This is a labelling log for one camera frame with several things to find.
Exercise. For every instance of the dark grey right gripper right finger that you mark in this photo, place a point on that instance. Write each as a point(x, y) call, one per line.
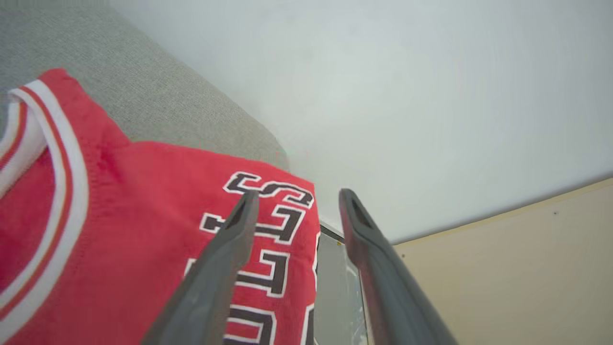
point(392, 297)

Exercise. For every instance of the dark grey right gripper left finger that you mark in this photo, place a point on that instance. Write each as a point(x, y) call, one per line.
point(210, 292)

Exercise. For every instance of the red basketball jersey white sleeves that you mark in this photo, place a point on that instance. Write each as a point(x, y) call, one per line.
point(143, 215)

